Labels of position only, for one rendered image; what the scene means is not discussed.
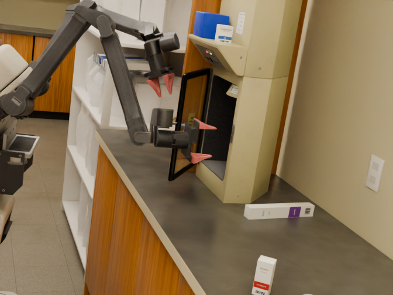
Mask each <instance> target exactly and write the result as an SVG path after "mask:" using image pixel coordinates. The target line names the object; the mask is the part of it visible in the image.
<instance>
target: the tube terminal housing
mask: <svg viewBox="0 0 393 295"><path fill-rule="evenodd" d="M301 6H302V0H222V1H221V6H220V14H221V15H226V16H229V17H230V18H229V25H228V26H233V34H232V43H235V44H238V45H241V46H244V47H247V48H248V51H247V58H246V65H245V69H244V76H243V77H241V76H236V75H234V74H232V73H230V72H228V71H226V70H224V69H222V68H219V67H217V66H215V65H213V64H212V67H211V69H213V74H212V79H213V76H219V77H221V78H223V79H225V80H227V81H229V82H231V83H233V84H235V85H237V87H238V93H237V101H236V108H235V114H234V118H233V124H234V125H235V132H234V136H233V143H232V144H231V143H230V144H229V151H228V155H227V161H226V169H225V176H224V179H223V181H222V180H221V179H219V178H218V177H217V176H216V175H215V174H214V173H213V172H212V171H210V170H209V169H208V168H207V167H206V166H205V165H204V164H203V163H202V162H201V161H200V162H199V164H197V166H196V173H195V175H196V176H197V177H198V178H199V179H200V180H201V181H202V182H203V183H204V184H205V185H206V186H207V188H209V189H210V190H211V192H213V193H214V195H216V196H217V198H218V199H220V200H221V202H223V203H238V204H250V203H252V202H253V201H255V200H256V199H258V198H259V197H261V196H262V195H263V194H265V193H266V192H267V191H268V187H269V182H270V176H271V170H272V166H273V160H274V154H275V148H276V144H277V138H278V131H279V128H280V122H281V115H282V109H283V105H284V99H285V93H286V89H287V83H288V77H289V70H290V66H291V60H292V54H293V51H294V44H295V38H296V34H297V28H298V22H299V16H300V12H301ZM239 11H242V12H245V13H246V16H245V20H244V27H243V34H242V35H239V34H236V27H237V20H238V15H239ZM211 86H212V82H211ZM210 94H211V90H210ZM210 94H209V99H210ZM208 107H209V102H208ZM207 114H208V109H207ZM207 114H206V118H207ZM205 124H206V121H205Z"/></svg>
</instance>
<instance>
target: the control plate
mask: <svg viewBox="0 0 393 295"><path fill-rule="evenodd" d="M195 45H196V46H197V48H198V49H199V50H200V52H201V53H202V54H203V56H204V57H208V58H209V57H210V58H211V59H212V60H214V61H213V62H212V61H211V60H210V59H209V60H208V59H207V58H206V60H207V61H208V62H210V63H212V64H215V65H217V66H219V67H221V68H224V66H223V65H222V64H221V62H220V61H219V59H218V58H217V57H216V55H215V54H214V52H213V51H212V50H209V49H207V48H204V47H202V46H200V45H197V44H195ZM206 51H207V52H208V53H207V52H206ZM210 53H211V54H210ZM215 61H216V62H215ZM217 61H218V62H219V63H217ZM224 69H225V68H224Z"/></svg>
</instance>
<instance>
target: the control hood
mask: <svg viewBox="0 0 393 295"><path fill-rule="evenodd" d="M188 37H189V38H190V40H191V41H192V42H193V44H194V45H195V44H197V45H200V46H202V47H204V48H207V49H209V50H212V51H213V52H214V54H215V55H216V57H217V58H218V59H219V61H220V62H221V64H222V65H223V66H224V68H225V69H224V68H222V69H224V70H226V71H228V72H230V73H232V74H234V75H236V76H241V77H243V76H244V69H245V65H246V58H247V51H248V48H247V47H244V46H241V45H238V44H235V43H232V42H231V44H227V43H218V42H216V41H215V40H214V39H206V38H201V37H198V36H195V35H193V34H189V35H188ZM195 47H196V48H197V46H196V45H195ZM197 49H198V48H197ZM198 51H199V52H200V50H199V49H198ZM200 54H201V55H202V57H203V58H204V59H205V61H207V60H206V58H205V57H204V56H203V54H202V53H201V52H200ZM207 62H208V61H207ZM208 63H210V62H208ZM211 64H212V63H211ZM213 65H215V64H213ZM215 66H217V65H215ZM217 67H219V66H217ZM219 68H221V67H219Z"/></svg>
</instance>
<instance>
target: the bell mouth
mask: <svg viewBox="0 0 393 295"><path fill-rule="evenodd" d="M237 93H238V87H237V85H235V84H233V83H232V85H231V86H230V88H229V89H228V91H227V93H226V94H227V95H229V96H231V97H234V98H237Z"/></svg>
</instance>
